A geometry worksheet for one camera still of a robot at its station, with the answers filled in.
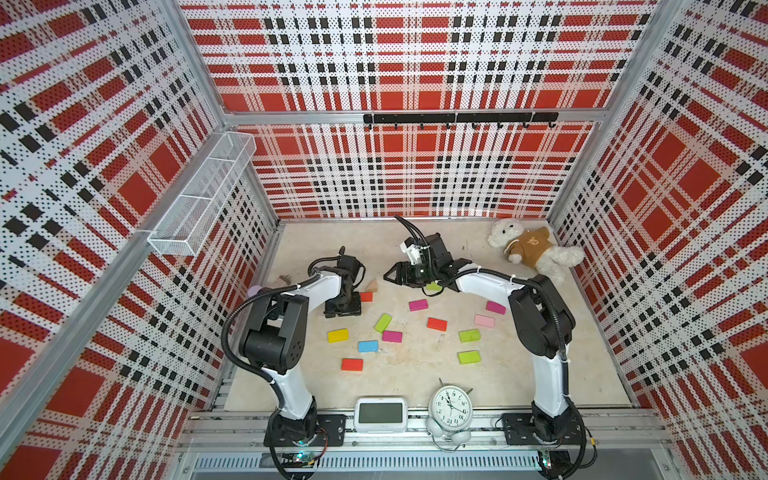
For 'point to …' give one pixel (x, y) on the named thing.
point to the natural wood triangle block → (372, 286)
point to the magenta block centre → (418, 305)
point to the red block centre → (439, 325)
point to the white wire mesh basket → (187, 222)
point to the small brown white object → (286, 278)
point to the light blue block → (368, 346)
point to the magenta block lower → (392, 336)
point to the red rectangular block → (366, 296)
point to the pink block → (484, 321)
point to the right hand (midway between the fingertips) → (394, 277)
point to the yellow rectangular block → (338, 335)
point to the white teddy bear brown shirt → (533, 248)
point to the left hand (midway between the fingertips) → (350, 311)
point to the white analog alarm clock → (450, 409)
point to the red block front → (352, 364)
